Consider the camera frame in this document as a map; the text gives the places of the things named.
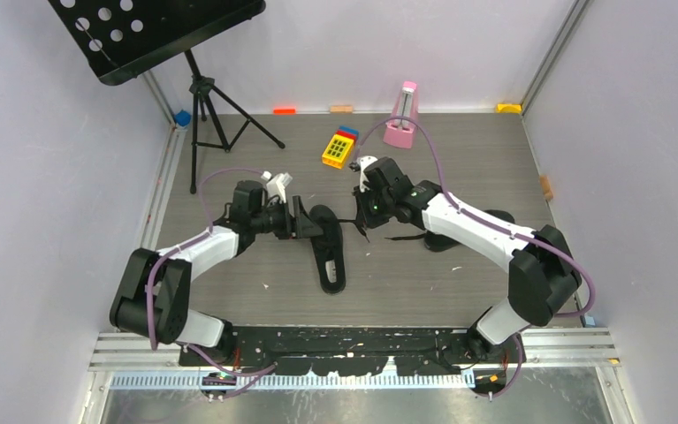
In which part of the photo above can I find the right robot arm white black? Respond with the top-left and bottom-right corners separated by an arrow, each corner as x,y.
350,155 -> 582,363

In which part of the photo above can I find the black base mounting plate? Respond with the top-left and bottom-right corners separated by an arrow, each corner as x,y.
179,326 -> 525,376

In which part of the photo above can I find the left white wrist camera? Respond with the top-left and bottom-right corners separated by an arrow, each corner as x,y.
261,171 -> 293,204

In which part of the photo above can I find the blue corner block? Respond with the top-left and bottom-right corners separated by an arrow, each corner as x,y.
173,110 -> 192,128

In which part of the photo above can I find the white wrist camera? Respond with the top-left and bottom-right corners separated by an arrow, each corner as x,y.
349,155 -> 377,193
261,171 -> 293,204

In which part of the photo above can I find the black music stand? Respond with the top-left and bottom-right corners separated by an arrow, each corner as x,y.
47,0 -> 286,195

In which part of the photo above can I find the wooden block right edge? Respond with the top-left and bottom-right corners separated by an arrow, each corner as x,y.
539,175 -> 554,202

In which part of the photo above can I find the black canvas shoe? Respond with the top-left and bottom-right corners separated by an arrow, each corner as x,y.
309,205 -> 367,295
385,209 -> 516,254

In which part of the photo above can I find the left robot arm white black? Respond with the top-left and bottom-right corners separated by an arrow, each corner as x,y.
109,180 -> 335,366

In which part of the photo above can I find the orange block at wall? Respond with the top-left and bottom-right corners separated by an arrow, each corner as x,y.
272,107 -> 297,116

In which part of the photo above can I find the yellow toy brick block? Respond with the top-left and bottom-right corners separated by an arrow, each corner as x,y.
321,125 -> 360,170

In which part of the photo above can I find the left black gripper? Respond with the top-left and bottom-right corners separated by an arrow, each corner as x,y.
251,196 -> 322,240

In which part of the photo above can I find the tan wooden block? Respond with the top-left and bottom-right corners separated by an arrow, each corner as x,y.
329,104 -> 354,114

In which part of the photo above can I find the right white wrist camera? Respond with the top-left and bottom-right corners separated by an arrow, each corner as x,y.
349,155 -> 377,193

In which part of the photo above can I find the yellow corner block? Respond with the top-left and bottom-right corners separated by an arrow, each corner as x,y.
495,103 -> 522,115

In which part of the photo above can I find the pink metronome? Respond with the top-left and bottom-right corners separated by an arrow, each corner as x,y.
383,81 -> 418,149

